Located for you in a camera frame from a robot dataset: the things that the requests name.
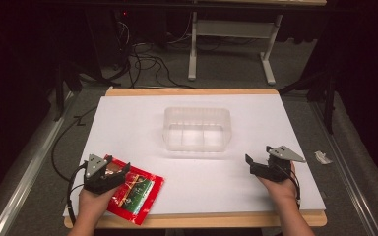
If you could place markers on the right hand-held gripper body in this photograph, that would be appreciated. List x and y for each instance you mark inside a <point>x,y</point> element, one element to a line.
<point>277,165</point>

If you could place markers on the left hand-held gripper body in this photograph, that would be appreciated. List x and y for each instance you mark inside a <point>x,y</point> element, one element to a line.
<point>95,170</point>

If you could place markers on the red snack packet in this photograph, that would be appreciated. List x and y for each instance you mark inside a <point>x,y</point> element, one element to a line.
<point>138,191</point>

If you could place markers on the clear plastic container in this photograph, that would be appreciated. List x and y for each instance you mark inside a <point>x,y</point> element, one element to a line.
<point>197,129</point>

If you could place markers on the person's right hand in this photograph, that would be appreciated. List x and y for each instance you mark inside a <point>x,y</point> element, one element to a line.
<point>280,190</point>

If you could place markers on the person's left hand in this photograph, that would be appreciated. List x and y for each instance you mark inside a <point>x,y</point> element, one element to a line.
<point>93,201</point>

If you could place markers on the crumpled white paper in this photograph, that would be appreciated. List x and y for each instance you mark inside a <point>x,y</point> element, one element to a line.
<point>323,158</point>

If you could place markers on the white board cover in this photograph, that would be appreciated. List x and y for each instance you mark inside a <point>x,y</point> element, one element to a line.
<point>193,170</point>

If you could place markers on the black stand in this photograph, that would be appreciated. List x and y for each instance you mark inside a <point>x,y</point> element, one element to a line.
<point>325,88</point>
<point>66,82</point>

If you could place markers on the wooden table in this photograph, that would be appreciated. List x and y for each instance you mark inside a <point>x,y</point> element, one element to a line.
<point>193,220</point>

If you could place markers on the metal floor rail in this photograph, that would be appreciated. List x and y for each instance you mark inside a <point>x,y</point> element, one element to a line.
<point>19,177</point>
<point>344,164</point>

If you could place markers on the white metal desk frame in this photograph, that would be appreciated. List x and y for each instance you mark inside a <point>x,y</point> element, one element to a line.
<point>233,29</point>

